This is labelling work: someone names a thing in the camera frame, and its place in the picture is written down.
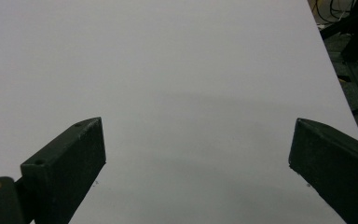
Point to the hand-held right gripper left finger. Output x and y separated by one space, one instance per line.
62 165

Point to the black metal stand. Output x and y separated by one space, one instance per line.
355 34

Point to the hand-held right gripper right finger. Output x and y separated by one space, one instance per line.
338 168

